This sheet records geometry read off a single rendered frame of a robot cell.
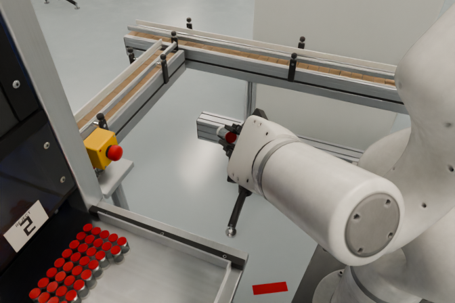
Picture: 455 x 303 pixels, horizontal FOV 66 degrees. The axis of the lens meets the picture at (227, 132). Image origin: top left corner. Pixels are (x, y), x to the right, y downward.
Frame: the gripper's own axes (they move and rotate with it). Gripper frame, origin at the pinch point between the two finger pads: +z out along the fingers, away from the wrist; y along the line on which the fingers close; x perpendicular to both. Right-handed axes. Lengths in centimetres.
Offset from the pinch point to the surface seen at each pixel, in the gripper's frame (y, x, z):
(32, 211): -28.4, 24.8, 19.7
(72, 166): -20.2, 20.2, 27.2
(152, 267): -34.0, -1.3, 15.8
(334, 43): 53, -83, 99
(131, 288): -38.0, 2.4, 13.4
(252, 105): 8, -43, 82
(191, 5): 95, -66, 366
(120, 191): -38, -1, 70
